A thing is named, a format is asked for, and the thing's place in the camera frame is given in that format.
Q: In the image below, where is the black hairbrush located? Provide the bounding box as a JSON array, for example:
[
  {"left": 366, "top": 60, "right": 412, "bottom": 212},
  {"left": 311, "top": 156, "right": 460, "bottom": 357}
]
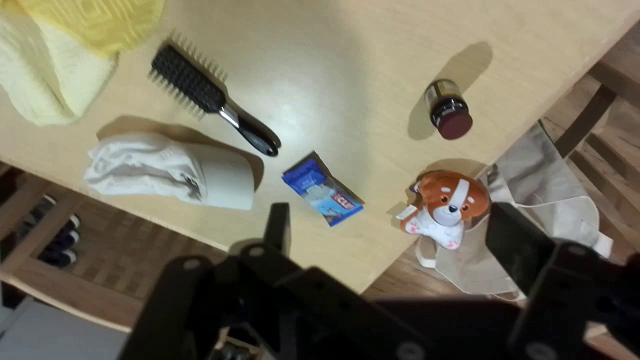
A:
[{"left": 145, "top": 31, "right": 283, "bottom": 158}]

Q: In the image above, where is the white rolled sock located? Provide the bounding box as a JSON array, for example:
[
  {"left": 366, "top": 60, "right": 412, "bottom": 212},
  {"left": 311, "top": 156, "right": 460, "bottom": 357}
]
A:
[{"left": 84, "top": 130, "right": 257, "bottom": 212}]

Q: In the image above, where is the wooden slat-back chair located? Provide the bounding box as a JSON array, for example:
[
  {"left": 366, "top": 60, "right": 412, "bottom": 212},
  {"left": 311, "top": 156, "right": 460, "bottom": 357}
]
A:
[{"left": 0, "top": 162, "right": 232, "bottom": 331}]

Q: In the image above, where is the blue snack bar wrapper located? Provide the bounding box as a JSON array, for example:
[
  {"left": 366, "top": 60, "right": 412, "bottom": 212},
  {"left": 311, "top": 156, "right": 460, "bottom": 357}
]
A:
[{"left": 279, "top": 149, "right": 366, "bottom": 227}]

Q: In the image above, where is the orange white plush dog toy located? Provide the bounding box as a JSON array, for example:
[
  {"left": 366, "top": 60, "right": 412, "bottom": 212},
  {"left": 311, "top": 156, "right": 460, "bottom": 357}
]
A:
[{"left": 396, "top": 167, "right": 493, "bottom": 251}]

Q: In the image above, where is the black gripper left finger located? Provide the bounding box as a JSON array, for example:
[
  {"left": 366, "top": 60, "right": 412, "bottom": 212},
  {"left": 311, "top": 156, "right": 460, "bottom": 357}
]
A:
[{"left": 264, "top": 200, "right": 294, "bottom": 255}]

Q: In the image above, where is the beige tote bag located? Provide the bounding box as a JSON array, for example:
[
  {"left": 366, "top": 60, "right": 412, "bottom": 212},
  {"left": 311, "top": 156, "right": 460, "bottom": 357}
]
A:
[{"left": 414, "top": 121, "right": 616, "bottom": 298}]

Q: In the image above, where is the yellow patterned towel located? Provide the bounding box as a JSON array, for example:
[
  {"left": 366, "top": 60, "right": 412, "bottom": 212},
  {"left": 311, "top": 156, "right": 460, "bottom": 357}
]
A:
[{"left": 0, "top": 0, "right": 167, "bottom": 128}]

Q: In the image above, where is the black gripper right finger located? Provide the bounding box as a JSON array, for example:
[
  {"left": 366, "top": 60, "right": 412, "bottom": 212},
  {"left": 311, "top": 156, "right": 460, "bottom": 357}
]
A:
[{"left": 484, "top": 200, "right": 559, "bottom": 296}]

